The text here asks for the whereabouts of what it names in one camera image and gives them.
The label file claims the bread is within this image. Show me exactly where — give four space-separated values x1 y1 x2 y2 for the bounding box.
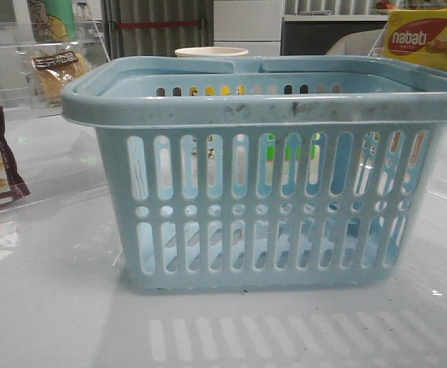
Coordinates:
31 48 91 105

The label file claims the light blue plastic basket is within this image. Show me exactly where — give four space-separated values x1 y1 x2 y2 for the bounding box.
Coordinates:
61 55 447 290

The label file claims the beige paper cup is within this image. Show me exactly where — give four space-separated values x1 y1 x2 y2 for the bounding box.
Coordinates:
175 46 248 58

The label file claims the white cabinet background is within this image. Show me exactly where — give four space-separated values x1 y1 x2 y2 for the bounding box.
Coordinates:
213 1 284 56

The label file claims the clear acrylic shelf left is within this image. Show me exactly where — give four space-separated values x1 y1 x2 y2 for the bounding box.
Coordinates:
0 19 108 208

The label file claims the green cartoon snack package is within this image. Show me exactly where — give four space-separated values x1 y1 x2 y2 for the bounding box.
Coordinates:
27 0 77 42

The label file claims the yellow nabati wafer box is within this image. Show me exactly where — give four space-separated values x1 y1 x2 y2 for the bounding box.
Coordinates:
381 8 447 71

